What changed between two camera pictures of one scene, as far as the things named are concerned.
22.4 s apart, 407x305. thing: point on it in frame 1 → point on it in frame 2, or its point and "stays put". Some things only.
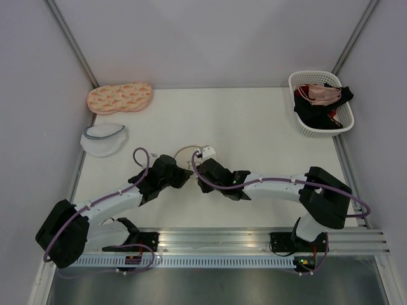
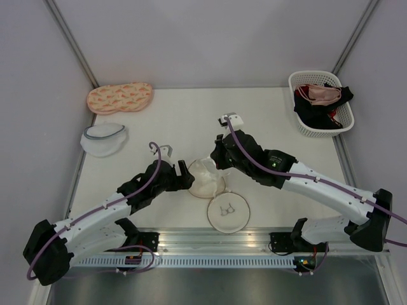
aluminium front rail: (358, 241) stays put
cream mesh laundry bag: (183, 157) → (228, 212)
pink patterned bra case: (119, 97) stays put
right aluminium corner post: (355, 34) stays put
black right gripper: (205, 189) → (217, 153)
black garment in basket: (317, 116) stays put
